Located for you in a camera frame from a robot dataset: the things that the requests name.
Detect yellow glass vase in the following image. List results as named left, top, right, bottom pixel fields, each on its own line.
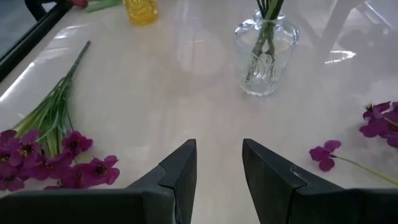
left=123, top=0, right=159, bottom=26

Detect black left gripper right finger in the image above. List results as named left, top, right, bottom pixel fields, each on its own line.
left=242, top=138, right=398, bottom=224

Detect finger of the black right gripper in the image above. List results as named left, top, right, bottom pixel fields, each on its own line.
left=24, top=0, right=58, bottom=22

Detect clear glass vase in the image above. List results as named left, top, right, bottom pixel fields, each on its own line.
left=234, top=9, right=300, bottom=97

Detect black metal table frame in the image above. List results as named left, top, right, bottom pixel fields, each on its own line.
left=0, top=1, right=74, bottom=82

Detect red artificial tulip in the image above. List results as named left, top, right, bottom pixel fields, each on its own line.
left=67, top=0, right=123, bottom=14

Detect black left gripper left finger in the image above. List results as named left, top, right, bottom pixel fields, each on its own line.
left=0, top=138, right=197, bottom=224

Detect green flower stems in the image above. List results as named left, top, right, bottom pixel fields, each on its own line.
left=262, top=0, right=285, bottom=60

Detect purple artificial flower bunch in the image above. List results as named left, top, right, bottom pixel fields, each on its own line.
left=309, top=101, right=398, bottom=187
left=0, top=40, right=121, bottom=192

